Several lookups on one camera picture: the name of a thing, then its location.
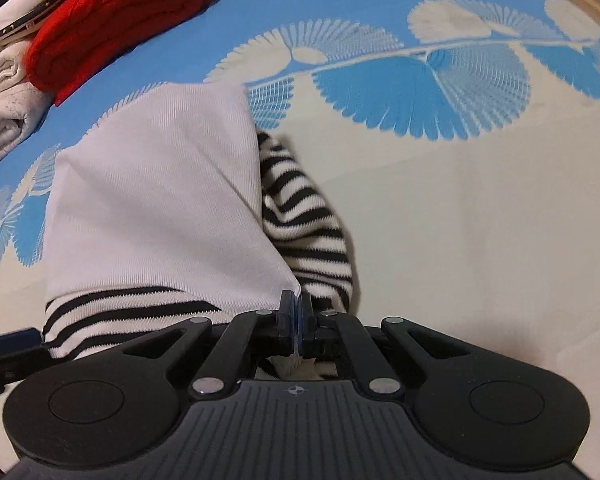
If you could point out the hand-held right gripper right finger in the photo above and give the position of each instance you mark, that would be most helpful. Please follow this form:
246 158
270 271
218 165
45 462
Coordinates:
306 317

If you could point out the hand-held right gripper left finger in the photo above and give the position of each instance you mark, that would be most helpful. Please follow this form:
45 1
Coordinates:
289 317

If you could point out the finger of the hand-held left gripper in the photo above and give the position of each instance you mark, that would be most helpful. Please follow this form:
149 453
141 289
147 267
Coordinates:
10 337

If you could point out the white garment with striped sleeves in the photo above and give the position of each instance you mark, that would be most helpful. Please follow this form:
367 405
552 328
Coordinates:
155 185

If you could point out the blue leaf-print blanket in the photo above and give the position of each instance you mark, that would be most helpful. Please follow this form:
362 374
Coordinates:
455 185

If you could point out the cream folded cloth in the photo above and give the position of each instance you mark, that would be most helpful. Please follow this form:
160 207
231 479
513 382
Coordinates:
5 95

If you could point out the red knit sweater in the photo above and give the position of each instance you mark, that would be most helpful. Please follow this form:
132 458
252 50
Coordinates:
110 15

